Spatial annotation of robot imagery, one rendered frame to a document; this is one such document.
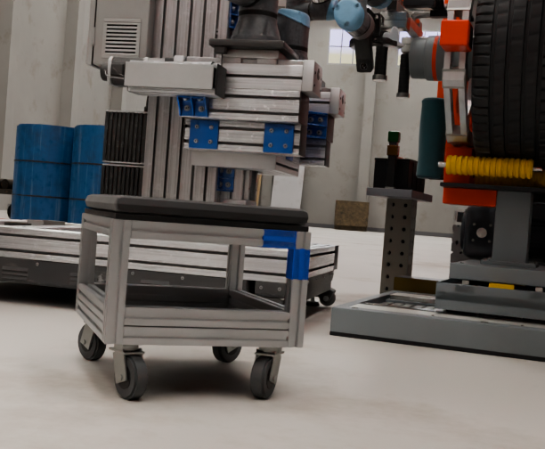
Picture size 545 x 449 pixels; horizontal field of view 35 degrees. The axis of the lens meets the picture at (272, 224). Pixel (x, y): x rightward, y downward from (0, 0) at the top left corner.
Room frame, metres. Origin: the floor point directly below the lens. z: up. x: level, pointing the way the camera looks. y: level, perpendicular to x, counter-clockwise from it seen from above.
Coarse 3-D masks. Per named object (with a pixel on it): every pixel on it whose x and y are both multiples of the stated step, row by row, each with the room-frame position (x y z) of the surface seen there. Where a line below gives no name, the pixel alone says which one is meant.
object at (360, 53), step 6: (354, 42) 2.36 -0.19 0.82; (360, 42) 2.35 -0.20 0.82; (366, 42) 2.35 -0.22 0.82; (354, 48) 2.37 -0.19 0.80; (360, 48) 2.36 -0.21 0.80; (366, 48) 2.36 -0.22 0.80; (360, 54) 2.37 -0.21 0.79; (366, 54) 2.37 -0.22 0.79; (372, 54) 2.38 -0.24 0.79; (360, 60) 2.38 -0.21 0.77; (366, 60) 2.37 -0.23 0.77; (372, 60) 2.38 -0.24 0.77; (360, 66) 2.39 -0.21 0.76; (366, 66) 2.38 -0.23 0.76; (372, 66) 2.39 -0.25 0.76; (360, 72) 2.40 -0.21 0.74
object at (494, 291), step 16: (448, 288) 2.42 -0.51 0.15; (464, 288) 2.40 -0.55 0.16; (480, 288) 2.39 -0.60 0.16; (496, 288) 2.37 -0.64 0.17; (512, 288) 2.36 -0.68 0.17; (528, 288) 2.79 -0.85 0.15; (544, 288) 2.43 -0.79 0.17; (448, 304) 2.42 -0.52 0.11; (464, 304) 2.40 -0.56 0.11; (480, 304) 2.39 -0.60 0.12; (496, 304) 2.37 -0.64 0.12; (512, 304) 2.36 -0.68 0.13; (528, 304) 2.34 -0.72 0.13; (544, 304) 2.33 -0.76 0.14; (528, 320) 2.38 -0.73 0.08; (544, 320) 2.33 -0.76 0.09
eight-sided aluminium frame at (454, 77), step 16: (448, 0) 2.41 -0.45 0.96; (464, 0) 2.38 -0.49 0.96; (448, 16) 2.39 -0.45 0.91; (464, 16) 2.38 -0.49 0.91; (448, 64) 2.39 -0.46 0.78; (464, 64) 2.38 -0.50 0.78; (448, 80) 2.39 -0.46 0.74; (464, 80) 2.38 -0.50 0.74; (448, 96) 2.43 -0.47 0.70; (464, 96) 2.41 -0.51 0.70; (448, 112) 2.47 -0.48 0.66; (464, 112) 2.45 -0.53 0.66; (448, 128) 2.51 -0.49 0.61; (464, 128) 2.49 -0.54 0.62; (464, 144) 2.60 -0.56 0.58
